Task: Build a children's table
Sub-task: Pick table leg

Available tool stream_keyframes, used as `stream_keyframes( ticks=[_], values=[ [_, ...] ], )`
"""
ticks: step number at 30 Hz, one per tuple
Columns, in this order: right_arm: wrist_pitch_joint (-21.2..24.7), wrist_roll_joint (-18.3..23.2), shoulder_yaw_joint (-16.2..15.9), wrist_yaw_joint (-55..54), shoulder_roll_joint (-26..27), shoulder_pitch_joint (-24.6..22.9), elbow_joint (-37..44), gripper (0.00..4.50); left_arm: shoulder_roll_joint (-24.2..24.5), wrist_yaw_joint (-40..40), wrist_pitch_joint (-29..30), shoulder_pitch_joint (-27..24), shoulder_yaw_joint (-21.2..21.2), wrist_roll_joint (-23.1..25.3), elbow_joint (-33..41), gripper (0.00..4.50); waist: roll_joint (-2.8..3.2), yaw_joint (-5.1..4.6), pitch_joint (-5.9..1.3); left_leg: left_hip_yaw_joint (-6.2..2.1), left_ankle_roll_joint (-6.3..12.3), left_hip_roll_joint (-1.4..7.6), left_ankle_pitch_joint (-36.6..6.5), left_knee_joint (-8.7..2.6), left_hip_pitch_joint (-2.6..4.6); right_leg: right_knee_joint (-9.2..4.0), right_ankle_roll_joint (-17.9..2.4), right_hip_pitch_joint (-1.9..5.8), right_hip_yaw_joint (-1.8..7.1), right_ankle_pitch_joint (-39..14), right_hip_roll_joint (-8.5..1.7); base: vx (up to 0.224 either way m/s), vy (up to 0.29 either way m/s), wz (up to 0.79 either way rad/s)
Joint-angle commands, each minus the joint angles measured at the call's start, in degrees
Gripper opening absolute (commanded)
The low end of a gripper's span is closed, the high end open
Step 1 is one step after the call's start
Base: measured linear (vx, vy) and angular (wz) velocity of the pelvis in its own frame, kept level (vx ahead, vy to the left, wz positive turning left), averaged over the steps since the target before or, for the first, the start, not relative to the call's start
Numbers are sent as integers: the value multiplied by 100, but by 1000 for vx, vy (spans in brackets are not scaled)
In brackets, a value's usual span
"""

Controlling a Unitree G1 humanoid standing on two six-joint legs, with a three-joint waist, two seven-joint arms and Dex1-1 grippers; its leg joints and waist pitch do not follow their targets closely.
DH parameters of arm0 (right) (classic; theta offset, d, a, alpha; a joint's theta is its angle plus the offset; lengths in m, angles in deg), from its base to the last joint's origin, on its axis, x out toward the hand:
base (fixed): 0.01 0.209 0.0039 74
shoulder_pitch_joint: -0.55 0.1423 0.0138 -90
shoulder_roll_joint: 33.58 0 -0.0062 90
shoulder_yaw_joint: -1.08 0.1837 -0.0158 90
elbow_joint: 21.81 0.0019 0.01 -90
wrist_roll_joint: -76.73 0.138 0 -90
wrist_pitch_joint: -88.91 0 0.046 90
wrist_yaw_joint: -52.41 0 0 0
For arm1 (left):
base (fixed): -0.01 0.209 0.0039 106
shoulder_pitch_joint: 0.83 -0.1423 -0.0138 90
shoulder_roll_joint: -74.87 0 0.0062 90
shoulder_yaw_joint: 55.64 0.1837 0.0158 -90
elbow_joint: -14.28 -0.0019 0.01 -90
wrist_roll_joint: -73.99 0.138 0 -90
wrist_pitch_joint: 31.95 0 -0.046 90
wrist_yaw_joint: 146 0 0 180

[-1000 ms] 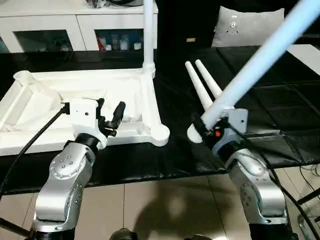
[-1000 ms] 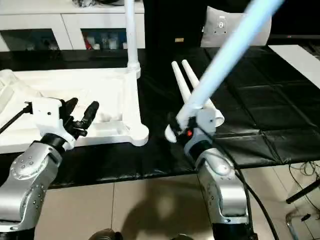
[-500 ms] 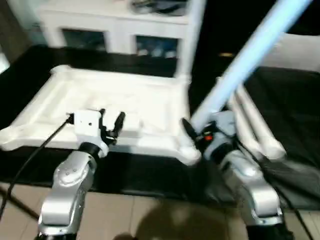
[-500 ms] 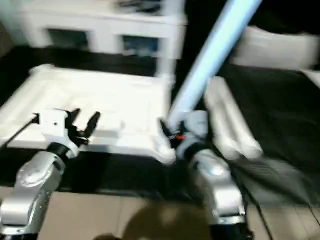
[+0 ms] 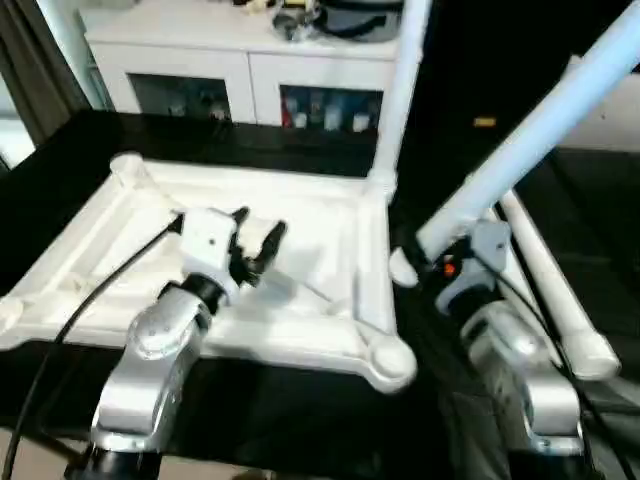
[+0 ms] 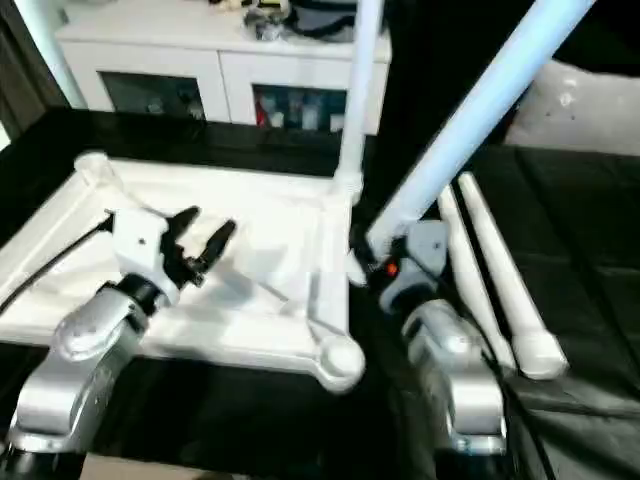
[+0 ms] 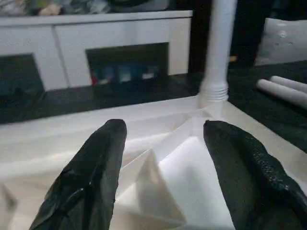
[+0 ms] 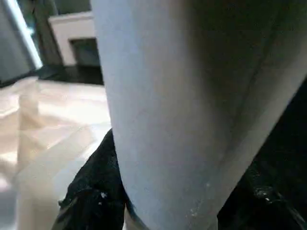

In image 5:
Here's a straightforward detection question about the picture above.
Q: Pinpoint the white plastic table top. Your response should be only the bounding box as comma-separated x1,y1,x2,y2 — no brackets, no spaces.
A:
0,151,420,397

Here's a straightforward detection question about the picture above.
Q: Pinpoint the white plastic table leg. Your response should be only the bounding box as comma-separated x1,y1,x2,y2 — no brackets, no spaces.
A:
499,191,623,382
368,0,435,202
388,0,640,287
492,202,576,366

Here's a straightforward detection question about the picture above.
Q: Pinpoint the black work mat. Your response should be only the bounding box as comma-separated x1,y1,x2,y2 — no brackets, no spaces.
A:
0,109,640,480

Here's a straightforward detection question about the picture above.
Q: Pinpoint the white sideboard cabinet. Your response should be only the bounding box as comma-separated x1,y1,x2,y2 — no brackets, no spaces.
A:
78,0,407,132

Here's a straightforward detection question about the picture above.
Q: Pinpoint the black cabinet with gold label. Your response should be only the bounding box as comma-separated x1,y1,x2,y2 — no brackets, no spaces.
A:
413,0,616,169

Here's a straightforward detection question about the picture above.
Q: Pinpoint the grey cushion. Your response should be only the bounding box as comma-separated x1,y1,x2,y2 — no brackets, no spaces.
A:
558,53,640,152

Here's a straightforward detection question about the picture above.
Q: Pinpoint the grey curtain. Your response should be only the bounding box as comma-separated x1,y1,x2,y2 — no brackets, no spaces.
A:
0,0,92,147

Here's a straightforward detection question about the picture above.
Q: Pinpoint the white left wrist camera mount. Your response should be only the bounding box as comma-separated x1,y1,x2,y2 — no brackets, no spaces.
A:
178,208,242,302

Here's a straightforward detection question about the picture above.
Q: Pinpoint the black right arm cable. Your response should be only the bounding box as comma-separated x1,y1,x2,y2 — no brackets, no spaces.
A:
493,268,640,480

